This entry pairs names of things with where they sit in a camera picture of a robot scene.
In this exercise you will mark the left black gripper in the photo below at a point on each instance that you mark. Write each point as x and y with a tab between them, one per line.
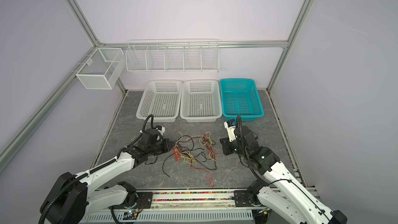
166	141

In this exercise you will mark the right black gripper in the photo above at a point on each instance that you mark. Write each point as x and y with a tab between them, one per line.
227	144

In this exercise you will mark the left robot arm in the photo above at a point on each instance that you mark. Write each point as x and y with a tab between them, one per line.
127	158

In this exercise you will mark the left white plastic basket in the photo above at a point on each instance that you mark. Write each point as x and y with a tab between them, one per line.
161	99

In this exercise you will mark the white plastic basket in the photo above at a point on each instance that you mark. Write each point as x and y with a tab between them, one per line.
200	101
161	99

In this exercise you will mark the teal plastic basket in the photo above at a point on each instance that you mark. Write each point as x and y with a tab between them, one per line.
240	97

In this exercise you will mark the middle white plastic basket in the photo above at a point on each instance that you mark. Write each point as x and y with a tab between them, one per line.
200	101

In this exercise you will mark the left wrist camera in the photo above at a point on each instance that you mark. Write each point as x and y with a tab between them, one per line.
160	129

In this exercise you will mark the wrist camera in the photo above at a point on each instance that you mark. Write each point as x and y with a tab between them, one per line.
230	126
160	129

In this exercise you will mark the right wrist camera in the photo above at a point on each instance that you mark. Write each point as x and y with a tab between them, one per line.
230	126

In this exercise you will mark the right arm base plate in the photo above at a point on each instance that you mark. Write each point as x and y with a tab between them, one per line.
245	198

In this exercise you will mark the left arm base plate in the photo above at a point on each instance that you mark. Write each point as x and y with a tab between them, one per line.
143	199

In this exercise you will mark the front aluminium rail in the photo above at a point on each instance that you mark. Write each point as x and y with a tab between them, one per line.
192	199

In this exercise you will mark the white slotted cable duct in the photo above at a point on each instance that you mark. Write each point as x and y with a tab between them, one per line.
185	216

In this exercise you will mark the white mesh wall box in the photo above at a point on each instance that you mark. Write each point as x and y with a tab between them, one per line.
102	68

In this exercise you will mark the long white wire rack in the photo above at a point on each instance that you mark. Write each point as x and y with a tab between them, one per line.
172	55

